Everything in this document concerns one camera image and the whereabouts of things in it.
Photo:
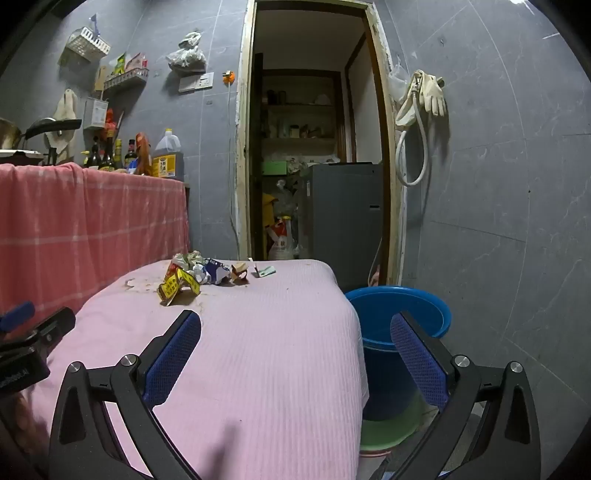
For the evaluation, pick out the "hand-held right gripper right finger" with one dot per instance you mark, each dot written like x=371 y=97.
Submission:
x=418 y=360

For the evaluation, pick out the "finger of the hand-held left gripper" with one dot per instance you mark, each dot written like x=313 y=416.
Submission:
x=18 y=314
x=55 y=325

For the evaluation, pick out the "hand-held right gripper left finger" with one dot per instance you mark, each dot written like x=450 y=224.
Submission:
x=173 y=360

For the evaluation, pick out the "blue plastic bucket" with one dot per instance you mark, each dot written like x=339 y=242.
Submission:
x=392 y=314

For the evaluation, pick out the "white green wrapper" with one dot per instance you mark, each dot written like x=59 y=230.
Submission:
x=189 y=260

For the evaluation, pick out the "brown white wrapper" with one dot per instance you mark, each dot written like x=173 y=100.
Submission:
x=240 y=272

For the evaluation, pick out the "small white stick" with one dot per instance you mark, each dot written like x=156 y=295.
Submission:
x=253 y=266

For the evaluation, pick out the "small green paper scrap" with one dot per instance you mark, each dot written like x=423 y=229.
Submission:
x=267 y=271

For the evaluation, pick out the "person's left hand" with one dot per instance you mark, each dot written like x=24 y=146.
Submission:
x=23 y=420

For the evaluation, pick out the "green plastic basin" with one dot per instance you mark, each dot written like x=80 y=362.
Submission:
x=383 y=436

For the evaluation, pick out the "pink plastic basin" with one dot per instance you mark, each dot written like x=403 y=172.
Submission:
x=374 y=453

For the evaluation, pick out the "red checked cloth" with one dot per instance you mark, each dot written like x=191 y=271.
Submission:
x=92 y=221

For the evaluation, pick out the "gas stove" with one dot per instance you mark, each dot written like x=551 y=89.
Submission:
x=18 y=157

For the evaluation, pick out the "grey refrigerator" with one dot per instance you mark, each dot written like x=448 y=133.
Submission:
x=341 y=221

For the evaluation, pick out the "white red sack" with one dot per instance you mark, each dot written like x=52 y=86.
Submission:
x=281 y=244

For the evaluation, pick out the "dark sauce bottle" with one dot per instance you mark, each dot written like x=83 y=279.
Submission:
x=107 y=157
x=92 y=159
x=130 y=159

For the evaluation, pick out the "yellow bag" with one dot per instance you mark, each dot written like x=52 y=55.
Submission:
x=268 y=210

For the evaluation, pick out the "metal pot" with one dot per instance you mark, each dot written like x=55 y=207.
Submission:
x=9 y=134

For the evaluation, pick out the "yellow cap bottle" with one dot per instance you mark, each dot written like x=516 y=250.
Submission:
x=118 y=154

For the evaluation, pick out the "black frying pan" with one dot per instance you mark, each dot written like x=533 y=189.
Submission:
x=41 y=125

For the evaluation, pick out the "orange sauce bottle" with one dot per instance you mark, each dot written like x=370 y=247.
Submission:
x=144 y=157

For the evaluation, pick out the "cooking oil jug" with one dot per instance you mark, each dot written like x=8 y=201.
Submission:
x=168 y=161

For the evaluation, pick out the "red hanging packet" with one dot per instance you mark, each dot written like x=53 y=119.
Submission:
x=110 y=123

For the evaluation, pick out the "white hanging towel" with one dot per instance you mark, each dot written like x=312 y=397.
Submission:
x=67 y=106

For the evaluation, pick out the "metal utensil holder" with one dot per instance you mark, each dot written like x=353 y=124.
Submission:
x=95 y=113

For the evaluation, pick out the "green box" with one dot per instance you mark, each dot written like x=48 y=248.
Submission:
x=274 y=168

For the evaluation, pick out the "dark wooden door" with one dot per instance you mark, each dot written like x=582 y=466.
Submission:
x=257 y=152

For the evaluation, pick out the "wooden cutting board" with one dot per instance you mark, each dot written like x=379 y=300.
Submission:
x=100 y=78

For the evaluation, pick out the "storage shelf with jars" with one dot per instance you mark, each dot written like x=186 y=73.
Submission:
x=300 y=138

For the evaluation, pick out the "white rubber gloves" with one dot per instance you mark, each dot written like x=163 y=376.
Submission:
x=434 y=97

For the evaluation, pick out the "yellow green packet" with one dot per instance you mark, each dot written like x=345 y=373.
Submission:
x=119 y=64

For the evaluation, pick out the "pink packet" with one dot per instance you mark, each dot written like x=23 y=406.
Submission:
x=137 y=62

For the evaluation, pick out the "clear plastic bag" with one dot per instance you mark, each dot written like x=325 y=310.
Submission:
x=397 y=83

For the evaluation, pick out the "hanging plastic bag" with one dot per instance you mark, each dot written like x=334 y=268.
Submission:
x=187 y=55

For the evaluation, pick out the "wooden door frame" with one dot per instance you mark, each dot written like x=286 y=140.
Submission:
x=242 y=138

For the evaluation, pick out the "metal wall rack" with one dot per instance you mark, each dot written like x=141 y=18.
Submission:
x=127 y=78

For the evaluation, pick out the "wall switch panel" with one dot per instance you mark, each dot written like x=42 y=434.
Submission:
x=196 y=83

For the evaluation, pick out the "white plastic wall basket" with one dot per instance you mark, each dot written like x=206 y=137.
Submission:
x=87 y=44

